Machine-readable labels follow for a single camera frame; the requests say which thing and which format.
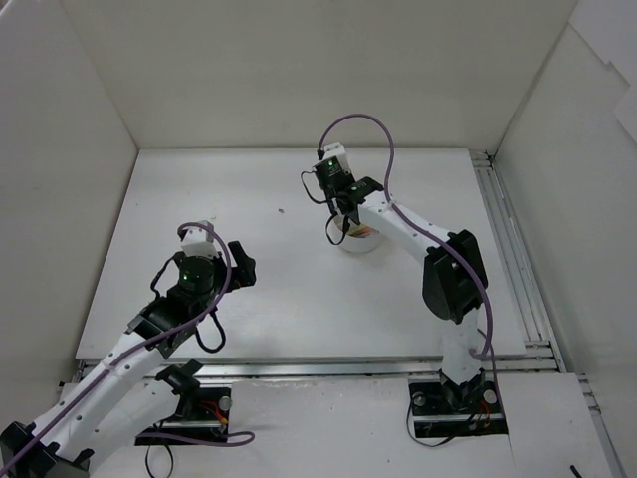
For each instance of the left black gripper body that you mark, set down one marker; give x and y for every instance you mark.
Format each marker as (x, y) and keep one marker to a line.
(238, 266)

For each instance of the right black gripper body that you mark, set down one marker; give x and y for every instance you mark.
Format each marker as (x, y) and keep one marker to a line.
(348, 200)

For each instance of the orange tip brown marker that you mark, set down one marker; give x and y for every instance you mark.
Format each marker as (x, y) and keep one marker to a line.
(361, 231)

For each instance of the white round divided organizer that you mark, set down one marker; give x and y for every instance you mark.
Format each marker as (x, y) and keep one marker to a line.
(356, 245)

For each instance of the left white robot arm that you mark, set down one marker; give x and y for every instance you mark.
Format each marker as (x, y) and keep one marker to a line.
(131, 389)

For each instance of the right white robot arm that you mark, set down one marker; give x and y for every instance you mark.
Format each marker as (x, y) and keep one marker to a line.
(453, 273)

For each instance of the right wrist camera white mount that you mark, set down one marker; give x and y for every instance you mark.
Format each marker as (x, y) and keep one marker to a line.
(335, 151)

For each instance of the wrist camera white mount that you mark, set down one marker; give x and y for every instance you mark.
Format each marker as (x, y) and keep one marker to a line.
(335, 151)
(197, 241)

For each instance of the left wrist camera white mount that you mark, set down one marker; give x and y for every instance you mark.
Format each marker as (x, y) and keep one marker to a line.
(197, 241)

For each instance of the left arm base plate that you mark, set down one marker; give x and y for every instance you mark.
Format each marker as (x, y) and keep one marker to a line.
(205, 418)

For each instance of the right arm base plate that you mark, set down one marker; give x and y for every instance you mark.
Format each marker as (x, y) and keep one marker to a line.
(435, 419)

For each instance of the aluminium frame rail right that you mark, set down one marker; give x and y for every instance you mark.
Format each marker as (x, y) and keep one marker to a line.
(525, 289)

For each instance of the aluminium frame rail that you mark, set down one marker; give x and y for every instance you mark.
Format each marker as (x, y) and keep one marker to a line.
(540, 359)
(525, 289)

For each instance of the aluminium frame rail front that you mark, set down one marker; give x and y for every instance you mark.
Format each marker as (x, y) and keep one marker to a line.
(540, 359)

